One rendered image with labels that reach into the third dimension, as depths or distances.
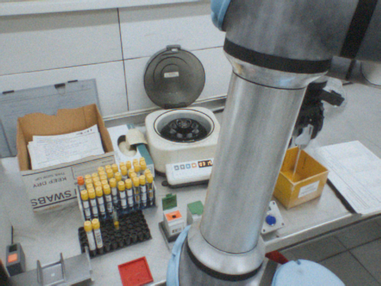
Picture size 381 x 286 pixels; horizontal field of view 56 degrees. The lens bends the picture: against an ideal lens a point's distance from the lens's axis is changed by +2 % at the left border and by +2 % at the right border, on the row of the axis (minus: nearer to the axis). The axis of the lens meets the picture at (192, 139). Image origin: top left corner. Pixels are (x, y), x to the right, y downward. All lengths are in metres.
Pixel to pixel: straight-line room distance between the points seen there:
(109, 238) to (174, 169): 0.29
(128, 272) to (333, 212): 0.59
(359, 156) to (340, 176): 0.14
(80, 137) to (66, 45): 0.29
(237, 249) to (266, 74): 0.24
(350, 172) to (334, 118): 0.36
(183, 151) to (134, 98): 0.36
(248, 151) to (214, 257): 0.17
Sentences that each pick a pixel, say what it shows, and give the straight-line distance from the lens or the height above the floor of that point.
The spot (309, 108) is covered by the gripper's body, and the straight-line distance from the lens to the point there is 0.90.
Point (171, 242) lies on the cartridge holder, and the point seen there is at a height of 0.89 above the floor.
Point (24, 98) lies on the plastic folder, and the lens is 1.25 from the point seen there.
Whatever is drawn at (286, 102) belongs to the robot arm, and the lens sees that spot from 0.38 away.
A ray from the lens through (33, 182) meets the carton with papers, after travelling 1.02.
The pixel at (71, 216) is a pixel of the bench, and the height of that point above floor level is 0.88.
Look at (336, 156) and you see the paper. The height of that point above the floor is 0.89.
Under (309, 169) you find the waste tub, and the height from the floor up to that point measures 0.93.
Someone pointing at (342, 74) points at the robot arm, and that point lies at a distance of 0.75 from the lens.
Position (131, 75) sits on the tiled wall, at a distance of 1.28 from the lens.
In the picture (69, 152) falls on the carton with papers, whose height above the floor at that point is 0.94.
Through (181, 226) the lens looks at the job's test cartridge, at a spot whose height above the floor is 0.93.
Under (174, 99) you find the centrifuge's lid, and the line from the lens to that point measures 1.29.
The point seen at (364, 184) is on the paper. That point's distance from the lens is 1.21.
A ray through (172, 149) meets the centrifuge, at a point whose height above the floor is 0.99.
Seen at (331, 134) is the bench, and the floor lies 0.88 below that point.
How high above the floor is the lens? 1.62
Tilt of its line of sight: 36 degrees down
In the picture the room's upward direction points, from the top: 2 degrees clockwise
